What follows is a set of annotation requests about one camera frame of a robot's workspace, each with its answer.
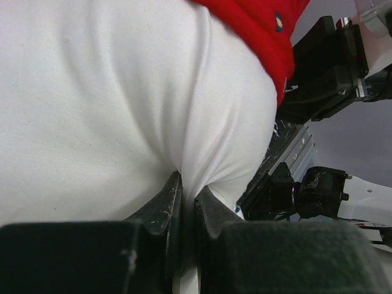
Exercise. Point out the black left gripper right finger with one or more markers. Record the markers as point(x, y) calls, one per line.
point(239, 256)

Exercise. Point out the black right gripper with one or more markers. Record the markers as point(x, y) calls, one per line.
point(331, 73)

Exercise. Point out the aluminium frame rail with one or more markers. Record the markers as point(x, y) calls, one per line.
point(296, 147)

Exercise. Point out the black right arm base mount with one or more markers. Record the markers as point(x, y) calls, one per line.
point(277, 196)

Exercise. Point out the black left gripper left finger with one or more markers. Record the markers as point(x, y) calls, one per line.
point(139, 254)

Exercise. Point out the white pillow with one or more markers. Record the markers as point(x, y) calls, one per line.
point(101, 101)

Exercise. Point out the red patterned pillowcase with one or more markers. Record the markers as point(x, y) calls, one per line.
point(266, 27)

